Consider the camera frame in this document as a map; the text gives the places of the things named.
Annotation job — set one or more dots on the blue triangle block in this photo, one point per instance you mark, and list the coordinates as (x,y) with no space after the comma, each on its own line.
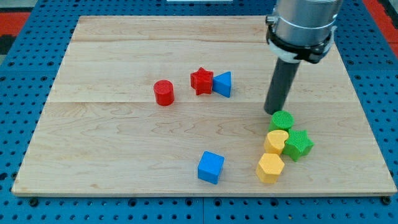
(222,84)

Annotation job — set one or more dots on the red cylinder block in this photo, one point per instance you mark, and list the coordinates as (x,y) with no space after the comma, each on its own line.
(164,92)

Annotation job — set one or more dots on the light wooden board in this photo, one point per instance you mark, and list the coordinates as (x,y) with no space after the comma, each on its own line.
(102,134)

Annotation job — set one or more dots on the blue cube block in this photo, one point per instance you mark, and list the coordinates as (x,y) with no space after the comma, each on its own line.
(210,167)

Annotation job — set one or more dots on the yellow heart block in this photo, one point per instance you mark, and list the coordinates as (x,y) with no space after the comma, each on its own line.
(274,142)

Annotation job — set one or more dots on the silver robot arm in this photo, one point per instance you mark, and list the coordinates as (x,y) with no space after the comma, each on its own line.
(302,29)

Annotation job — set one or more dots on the red star block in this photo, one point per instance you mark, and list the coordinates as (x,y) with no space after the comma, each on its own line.
(202,81)

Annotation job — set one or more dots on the yellow hexagon block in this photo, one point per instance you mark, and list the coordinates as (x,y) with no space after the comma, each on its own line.
(269,168)

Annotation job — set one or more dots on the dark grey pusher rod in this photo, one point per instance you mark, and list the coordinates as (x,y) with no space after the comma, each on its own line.
(282,79)

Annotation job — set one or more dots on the green star block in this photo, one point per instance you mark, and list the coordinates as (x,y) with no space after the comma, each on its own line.
(298,144)

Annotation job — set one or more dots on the green cylinder block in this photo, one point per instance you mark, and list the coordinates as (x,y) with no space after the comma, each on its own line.
(281,120)

